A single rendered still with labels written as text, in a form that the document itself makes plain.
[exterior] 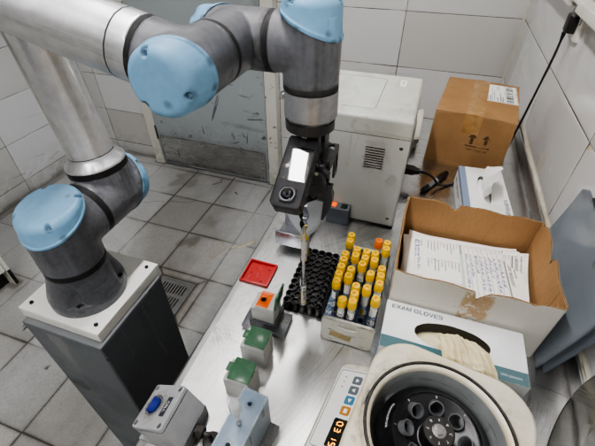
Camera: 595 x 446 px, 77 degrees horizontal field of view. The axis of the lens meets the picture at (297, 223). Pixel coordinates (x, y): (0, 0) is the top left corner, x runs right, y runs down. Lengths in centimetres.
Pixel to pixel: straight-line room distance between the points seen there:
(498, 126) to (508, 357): 72
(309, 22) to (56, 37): 27
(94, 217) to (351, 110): 57
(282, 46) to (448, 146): 89
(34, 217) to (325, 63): 54
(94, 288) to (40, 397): 118
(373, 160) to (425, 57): 132
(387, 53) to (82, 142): 170
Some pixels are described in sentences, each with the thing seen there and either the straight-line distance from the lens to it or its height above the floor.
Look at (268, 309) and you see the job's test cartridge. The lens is 72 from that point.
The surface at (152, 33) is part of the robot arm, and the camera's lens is 44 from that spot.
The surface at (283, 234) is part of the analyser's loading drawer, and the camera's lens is 89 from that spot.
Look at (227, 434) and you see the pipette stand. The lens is 60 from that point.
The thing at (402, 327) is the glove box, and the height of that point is 94.
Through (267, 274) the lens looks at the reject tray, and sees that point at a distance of 87.
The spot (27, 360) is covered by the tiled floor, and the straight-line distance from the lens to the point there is 212.
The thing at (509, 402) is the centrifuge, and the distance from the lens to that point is 66.
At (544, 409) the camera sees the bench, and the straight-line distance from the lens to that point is 82.
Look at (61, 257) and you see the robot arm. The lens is 78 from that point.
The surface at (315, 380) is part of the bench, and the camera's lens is 73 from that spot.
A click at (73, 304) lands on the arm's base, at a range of 86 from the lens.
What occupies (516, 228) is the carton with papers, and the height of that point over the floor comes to 99.
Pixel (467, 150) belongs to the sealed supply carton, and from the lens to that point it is 130.
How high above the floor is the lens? 153
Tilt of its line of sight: 41 degrees down
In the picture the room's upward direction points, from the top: straight up
